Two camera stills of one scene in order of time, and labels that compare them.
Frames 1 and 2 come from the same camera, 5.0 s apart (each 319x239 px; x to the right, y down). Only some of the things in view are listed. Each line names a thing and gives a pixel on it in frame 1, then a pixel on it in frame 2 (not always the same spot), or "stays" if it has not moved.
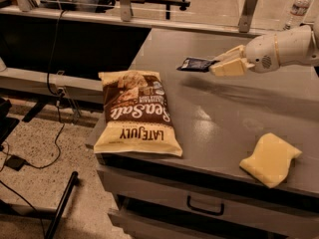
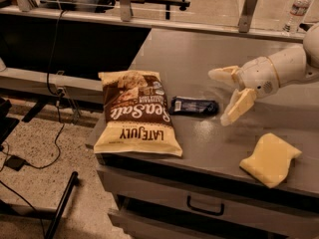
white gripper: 261,55 -> 256,75
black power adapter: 16,162 stays
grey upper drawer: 211,200 stays
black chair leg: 60,209 stays
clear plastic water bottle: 298,9 stays
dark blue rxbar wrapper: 193,64 -> 179,105
